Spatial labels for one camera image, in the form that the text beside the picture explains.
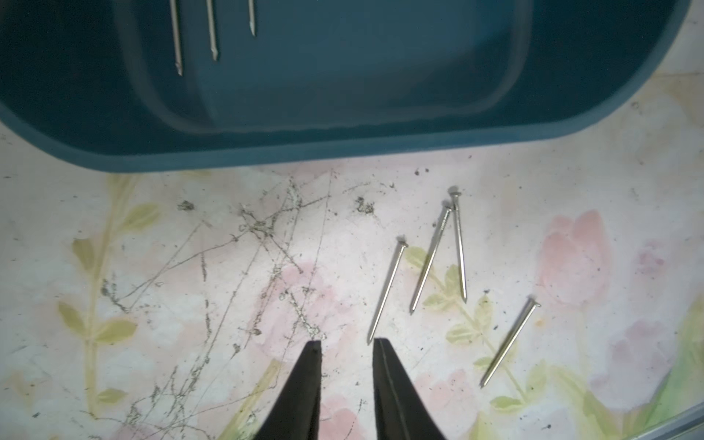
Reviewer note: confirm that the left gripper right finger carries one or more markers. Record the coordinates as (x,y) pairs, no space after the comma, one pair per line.
(399,410)

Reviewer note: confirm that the teal plastic storage box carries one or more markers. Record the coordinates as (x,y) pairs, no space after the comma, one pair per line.
(93,83)

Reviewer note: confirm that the aluminium mounting rail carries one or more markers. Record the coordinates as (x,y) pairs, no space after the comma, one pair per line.
(686,426)

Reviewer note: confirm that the pink floral table mat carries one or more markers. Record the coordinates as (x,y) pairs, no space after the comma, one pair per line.
(173,305)

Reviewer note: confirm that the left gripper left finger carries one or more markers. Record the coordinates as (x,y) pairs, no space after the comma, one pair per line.
(295,414)

